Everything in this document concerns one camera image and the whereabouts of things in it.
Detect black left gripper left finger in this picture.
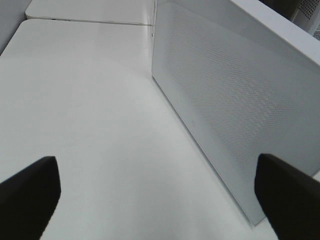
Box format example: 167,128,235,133
0,156,61,240

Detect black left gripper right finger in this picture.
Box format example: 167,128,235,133
254,153,320,240

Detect white microwave door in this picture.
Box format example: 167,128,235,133
152,0,320,225

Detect white microwave oven body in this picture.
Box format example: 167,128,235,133
225,0,320,43

